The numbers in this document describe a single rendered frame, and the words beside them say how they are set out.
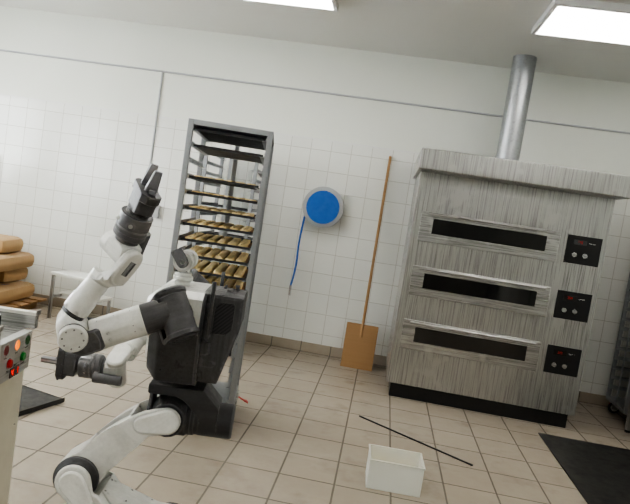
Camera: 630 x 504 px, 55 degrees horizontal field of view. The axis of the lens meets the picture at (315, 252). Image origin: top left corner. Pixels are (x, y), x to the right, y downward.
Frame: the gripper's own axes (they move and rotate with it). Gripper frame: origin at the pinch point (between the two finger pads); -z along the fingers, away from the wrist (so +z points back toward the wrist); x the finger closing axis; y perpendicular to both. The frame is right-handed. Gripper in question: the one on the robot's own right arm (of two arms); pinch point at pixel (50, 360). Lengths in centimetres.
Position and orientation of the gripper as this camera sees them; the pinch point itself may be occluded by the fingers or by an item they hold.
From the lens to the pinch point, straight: 233.6
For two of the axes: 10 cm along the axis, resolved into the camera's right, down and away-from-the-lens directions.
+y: -0.4, -0.7, 10.0
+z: 9.9, 1.5, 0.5
